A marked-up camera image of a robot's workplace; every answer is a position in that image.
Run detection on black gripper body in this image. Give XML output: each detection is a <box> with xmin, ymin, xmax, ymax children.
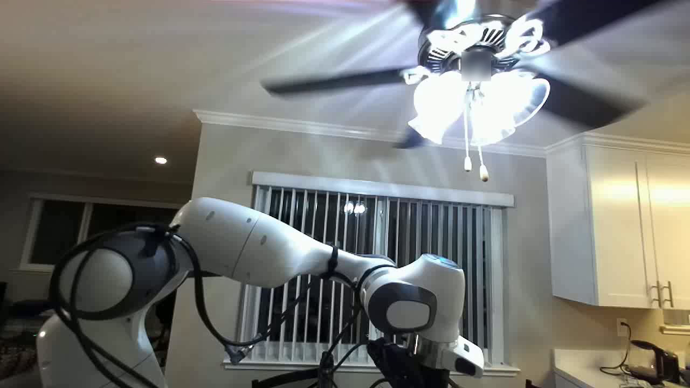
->
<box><xmin>364</xmin><ymin>339</ymin><xmax>454</xmax><ymax>388</ymax></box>

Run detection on white pull chain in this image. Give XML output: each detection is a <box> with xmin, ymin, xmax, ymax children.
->
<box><xmin>470</xmin><ymin>78</ymin><xmax>491</xmax><ymax>183</ymax></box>
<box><xmin>462</xmin><ymin>73</ymin><xmax>475</xmax><ymax>175</ymax></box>

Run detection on white vertical window blinds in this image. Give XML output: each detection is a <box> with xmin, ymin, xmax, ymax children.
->
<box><xmin>234</xmin><ymin>170</ymin><xmax>515</xmax><ymax>376</ymax></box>

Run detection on black electric kettle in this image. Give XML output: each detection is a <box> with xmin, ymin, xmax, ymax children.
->
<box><xmin>624</xmin><ymin>339</ymin><xmax>686</xmax><ymax>385</ymax></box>

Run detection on frosted glass lamp shade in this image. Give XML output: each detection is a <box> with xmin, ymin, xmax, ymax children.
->
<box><xmin>470</xmin><ymin>70</ymin><xmax>553</xmax><ymax>148</ymax></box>
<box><xmin>408</xmin><ymin>70</ymin><xmax>470</xmax><ymax>146</ymax></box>

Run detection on dark-bladed ceiling fan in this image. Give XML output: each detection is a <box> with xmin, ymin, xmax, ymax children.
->
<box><xmin>257</xmin><ymin>0</ymin><xmax>671</xmax><ymax>154</ymax></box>

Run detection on dark framed window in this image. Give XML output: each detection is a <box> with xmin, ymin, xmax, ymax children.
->
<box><xmin>19</xmin><ymin>191</ymin><xmax>181</xmax><ymax>271</ymax></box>

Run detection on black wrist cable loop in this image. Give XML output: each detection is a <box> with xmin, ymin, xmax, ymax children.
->
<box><xmin>250</xmin><ymin>278</ymin><xmax>383</xmax><ymax>388</ymax></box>

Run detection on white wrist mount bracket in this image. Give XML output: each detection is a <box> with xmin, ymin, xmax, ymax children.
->
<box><xmin>451</xmin><ymin>334</ymin><xmax>488</xmax><ymax>379</ymax></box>

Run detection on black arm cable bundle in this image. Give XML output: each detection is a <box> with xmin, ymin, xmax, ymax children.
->
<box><xmin>50</xmin><ymin>222</ymin><xmax>320</xmax><ymax>388</ymax></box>

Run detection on white wall cabinet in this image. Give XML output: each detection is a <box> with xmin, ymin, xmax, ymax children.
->
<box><xmin>546</xmin><ymin>132</ymin><xmax>690</xmax><ymax>310</ymax></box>

